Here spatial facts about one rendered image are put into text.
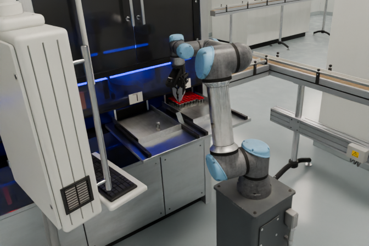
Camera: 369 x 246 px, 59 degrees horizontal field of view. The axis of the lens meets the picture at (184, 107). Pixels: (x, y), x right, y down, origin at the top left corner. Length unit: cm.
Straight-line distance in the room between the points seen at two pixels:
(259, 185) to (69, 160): 76
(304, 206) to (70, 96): 202
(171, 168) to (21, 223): 93
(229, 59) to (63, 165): 71
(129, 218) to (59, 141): 119
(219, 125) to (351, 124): 205
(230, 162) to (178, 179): 106
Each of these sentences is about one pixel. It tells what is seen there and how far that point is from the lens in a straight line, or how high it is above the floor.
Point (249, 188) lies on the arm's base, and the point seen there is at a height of 84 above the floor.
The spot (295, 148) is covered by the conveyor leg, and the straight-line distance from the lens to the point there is 286.
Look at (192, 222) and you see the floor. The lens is 251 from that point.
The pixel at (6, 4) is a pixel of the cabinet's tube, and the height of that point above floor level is 162.
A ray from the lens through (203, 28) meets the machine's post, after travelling 205.
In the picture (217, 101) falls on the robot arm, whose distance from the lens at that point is 126.
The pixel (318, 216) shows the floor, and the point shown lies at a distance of 266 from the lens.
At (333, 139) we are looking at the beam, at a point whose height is 51.
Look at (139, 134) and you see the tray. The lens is 179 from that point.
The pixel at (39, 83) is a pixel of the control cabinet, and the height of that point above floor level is 140.
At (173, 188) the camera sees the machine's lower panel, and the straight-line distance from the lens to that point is 235.
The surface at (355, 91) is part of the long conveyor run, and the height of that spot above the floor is 91.
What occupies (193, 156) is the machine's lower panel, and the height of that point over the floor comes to 47.
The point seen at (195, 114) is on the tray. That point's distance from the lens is 196.
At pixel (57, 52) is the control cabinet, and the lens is 112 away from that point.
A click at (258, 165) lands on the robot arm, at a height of 95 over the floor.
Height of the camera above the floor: 173
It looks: 24 degrees down
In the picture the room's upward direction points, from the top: 3 degrees counter-clockwise
